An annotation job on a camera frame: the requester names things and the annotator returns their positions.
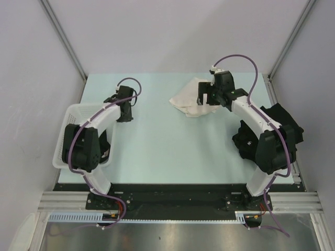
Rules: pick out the stack of black t shirts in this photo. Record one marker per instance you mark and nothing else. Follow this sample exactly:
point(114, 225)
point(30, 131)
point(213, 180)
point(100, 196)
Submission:
point(251, 141)

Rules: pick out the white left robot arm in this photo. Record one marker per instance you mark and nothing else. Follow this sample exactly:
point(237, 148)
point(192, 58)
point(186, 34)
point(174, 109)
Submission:
point(96, 180)

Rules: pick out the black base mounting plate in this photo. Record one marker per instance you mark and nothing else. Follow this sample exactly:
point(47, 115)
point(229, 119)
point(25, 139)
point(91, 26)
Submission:
point(179, 202)

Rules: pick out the left aluminium corner post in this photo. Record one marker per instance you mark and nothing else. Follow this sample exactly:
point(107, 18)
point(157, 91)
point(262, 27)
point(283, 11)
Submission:
point(55, 23)

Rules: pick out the white t shirt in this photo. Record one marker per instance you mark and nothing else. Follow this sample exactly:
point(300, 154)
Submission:
point(186, 100)

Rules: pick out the aluminium corner post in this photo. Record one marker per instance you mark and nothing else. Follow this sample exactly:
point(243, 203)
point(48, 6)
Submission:
point(303, 16)
point(55, 23)

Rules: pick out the black t shirt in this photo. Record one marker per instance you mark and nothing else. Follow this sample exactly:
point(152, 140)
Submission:
point(104, 147)

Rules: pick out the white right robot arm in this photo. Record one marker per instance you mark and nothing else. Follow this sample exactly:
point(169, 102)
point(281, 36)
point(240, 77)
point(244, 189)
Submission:
point(259, 122)

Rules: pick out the right aluminium corner post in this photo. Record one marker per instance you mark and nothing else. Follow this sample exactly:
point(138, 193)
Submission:
point(303, 16)

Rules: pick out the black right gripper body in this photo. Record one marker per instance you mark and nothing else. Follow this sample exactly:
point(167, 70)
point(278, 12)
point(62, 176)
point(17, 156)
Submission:
point(213, 93)

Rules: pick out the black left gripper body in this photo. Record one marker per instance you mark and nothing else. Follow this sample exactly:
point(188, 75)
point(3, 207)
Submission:
point(126, 116)

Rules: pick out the white slotted cable duct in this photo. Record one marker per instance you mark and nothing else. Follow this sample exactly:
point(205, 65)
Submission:
point(108, 218)

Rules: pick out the white plastic laundry basket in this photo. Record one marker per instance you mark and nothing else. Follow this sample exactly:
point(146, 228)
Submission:
point(96, 118)

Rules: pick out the aluminium frame rail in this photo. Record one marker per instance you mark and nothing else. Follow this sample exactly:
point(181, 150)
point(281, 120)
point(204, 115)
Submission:
point(282, 202)

